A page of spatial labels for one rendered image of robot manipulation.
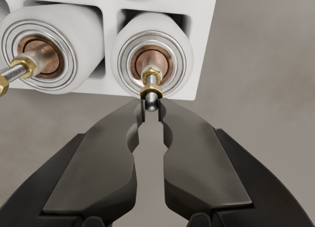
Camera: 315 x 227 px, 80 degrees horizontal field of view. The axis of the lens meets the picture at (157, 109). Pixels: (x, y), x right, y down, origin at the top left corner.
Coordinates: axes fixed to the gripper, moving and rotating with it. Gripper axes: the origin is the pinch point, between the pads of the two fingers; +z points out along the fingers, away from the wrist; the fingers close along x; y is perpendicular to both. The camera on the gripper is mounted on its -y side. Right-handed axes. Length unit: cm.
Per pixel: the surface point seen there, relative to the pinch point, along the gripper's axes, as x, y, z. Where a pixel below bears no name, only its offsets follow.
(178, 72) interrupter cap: 2.9, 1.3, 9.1
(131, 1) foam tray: -2.4, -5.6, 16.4
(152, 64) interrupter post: 0.0, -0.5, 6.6
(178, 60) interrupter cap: 2.8, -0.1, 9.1
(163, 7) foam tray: 1.6, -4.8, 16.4
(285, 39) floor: 30.6, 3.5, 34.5
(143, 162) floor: -5, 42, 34
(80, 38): -7.5, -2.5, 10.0
